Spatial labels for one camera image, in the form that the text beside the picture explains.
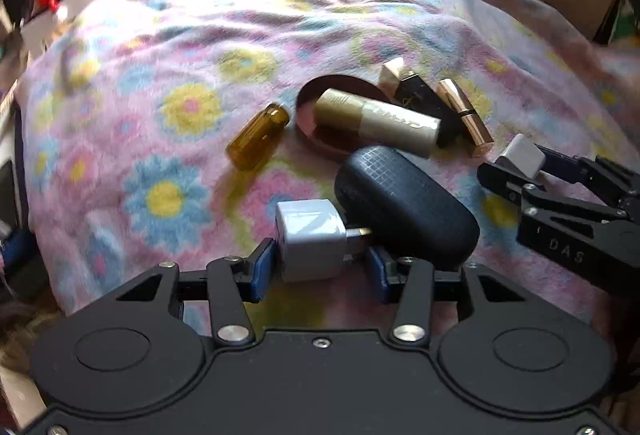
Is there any black glasses case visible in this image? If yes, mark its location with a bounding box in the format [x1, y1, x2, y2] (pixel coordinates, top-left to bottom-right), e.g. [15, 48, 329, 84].
[334, 145, 481, 267]

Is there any amber glass bottle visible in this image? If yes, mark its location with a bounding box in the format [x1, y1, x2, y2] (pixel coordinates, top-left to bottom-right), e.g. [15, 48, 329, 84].
[226, 103, 291, 171]

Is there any white charger plug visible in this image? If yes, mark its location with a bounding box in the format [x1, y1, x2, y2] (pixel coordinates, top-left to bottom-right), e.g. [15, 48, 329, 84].
[274, 198, 373, 284]

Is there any gold and white tube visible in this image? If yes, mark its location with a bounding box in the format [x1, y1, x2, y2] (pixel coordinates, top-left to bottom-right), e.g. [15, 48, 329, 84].
[314, 88, 443, 159]

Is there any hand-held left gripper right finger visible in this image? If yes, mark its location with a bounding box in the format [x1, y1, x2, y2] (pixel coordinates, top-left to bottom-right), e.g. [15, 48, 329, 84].
[366, 247, 527, 346]

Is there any small white block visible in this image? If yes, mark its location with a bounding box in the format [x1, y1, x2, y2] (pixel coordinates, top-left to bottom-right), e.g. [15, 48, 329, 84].
[495, 134, 547, 179]

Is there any black and gold square lipstick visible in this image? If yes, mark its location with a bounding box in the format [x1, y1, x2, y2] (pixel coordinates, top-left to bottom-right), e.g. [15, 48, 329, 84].
[378, 57, 466, 148]

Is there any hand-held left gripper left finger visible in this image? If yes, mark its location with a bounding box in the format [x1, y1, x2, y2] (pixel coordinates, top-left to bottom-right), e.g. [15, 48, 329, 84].
[115, 238, 278, 347]

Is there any round brown compact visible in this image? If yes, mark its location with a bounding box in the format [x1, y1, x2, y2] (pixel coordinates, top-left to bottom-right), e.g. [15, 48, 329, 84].
[296, 75, 386, 161]

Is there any rose gold lipstick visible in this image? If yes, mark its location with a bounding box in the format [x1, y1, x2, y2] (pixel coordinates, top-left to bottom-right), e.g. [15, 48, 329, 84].
[436, 78, 495, 159]

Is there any floral fleece blanket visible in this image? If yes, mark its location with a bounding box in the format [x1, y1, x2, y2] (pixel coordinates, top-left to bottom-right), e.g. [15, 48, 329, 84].
[15, 0, 640, 333]

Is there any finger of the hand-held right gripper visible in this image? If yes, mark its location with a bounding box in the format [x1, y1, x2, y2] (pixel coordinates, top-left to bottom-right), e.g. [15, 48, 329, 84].
[537, 144, 640, 209]
[477, 162, 627, 224]

